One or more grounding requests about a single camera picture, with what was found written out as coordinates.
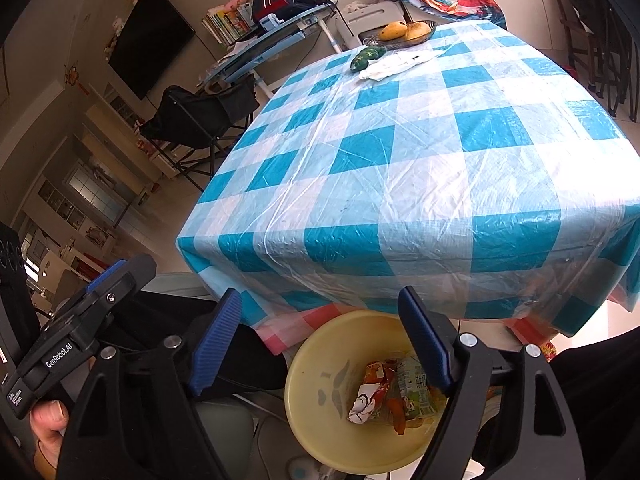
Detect person's right leg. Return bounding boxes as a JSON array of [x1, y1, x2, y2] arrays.
[[545, 329, 640, 480]]

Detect orange fruit peel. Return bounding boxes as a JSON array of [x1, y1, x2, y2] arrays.
[[389, 398, 409, 435]]

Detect blue white checkered tablecloth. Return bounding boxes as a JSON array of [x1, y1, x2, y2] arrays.
[[176, 19, 640, 339]]

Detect black television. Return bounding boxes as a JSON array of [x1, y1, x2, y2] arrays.
[[108, 0, 197, 101]]

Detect person's left leg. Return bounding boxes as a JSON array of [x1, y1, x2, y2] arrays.
[[95, 290, 289, 397]]

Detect white printed paper wrapper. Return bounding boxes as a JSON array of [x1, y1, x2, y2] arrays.
[[348, 385, 396, 426]]

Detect white power strip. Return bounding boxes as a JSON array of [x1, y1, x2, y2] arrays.
[[287, 455, 342, 480]]

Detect person's left hand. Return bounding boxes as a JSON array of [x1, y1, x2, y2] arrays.
[[29, 401, 70, 479]]

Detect white plastic stool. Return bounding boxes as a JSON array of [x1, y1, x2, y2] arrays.
[[345, 1, 409, 46]]

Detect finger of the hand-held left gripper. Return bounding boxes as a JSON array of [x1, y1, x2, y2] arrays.
[[97, 253, 157, 314], [85, 259, 129, 297]]

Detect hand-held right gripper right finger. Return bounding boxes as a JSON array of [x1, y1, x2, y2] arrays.
[[398, 286, 587, 480]]

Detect yellow plastic basin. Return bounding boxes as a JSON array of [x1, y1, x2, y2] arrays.
[[284, 310, 482, 476]]

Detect green milk carton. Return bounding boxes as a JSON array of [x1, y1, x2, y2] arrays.
[[395, 354, 437, 421]]

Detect green fruit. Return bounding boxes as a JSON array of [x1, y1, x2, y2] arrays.
[[351, 46, 386, 71]]

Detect row of books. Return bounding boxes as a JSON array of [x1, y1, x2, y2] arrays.
[[201, 2, 256, 46]]

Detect white tv stand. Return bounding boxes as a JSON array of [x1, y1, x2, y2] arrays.
[[82, 82, 169, 182]]

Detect black folding chair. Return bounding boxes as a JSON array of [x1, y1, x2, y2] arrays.
[[138, 77, 261, 194]]

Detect dark glass fruit bowl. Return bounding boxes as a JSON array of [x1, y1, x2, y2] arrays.
[[362, 19, 437, 51]]

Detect folded black chairs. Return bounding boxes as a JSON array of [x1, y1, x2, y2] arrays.
[[560, 0, 640, 124]]

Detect person's leg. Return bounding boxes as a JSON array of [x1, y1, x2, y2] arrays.
[[95, 290, 289, 397], [545, 329, 640, 480]]

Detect blue study desk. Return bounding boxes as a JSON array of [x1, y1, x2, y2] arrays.
[[197, 2, 346, 101]]

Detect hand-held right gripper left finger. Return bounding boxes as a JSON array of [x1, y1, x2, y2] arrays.
[[55, 288, 244, 480]]

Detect crumpled white tissue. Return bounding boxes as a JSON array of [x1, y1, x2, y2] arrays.
[[357, 48, 444, 82]]

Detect yellow mango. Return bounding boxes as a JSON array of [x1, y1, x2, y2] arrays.
[[378, 21, 409, 42], [404, 21, 432, 44]]

